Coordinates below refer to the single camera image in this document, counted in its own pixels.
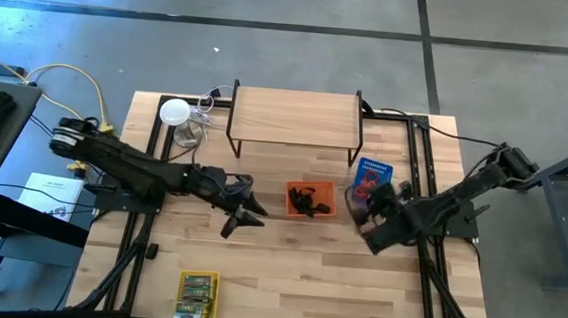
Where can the blue plastic basket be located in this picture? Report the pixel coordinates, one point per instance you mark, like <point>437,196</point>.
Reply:
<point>378,166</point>

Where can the wooden shelf riser black legs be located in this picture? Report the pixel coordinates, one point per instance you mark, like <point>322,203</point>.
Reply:
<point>294,117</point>

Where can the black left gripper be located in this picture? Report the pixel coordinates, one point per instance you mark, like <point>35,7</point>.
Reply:
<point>222,187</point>

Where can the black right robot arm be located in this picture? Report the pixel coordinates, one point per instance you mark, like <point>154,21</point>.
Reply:
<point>457,196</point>

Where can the white dome table lamp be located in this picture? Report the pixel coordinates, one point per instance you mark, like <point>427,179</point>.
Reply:
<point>175,112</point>

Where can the white paper booklet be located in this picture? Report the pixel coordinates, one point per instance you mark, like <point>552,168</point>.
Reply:
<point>57,183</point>

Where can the black elastic band loop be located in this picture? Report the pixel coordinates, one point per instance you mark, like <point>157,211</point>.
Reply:
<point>295,200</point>
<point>308,206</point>
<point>292,192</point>

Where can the orange plastic basket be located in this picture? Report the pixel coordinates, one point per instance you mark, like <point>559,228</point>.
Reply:
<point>327,189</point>

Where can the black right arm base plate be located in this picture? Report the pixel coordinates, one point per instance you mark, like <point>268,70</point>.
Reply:
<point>464,227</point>

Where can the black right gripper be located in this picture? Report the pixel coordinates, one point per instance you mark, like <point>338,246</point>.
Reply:
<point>385,223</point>

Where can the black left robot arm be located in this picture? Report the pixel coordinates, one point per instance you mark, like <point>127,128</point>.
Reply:
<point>128,165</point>

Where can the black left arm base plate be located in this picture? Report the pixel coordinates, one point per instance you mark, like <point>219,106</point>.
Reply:
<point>110,202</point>

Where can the dark workbench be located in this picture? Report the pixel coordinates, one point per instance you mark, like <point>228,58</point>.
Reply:
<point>3,154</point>

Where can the dark blue table frame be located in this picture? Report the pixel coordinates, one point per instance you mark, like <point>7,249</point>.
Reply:
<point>564,166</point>

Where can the small black block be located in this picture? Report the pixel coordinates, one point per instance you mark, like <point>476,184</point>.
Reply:
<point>151,251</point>

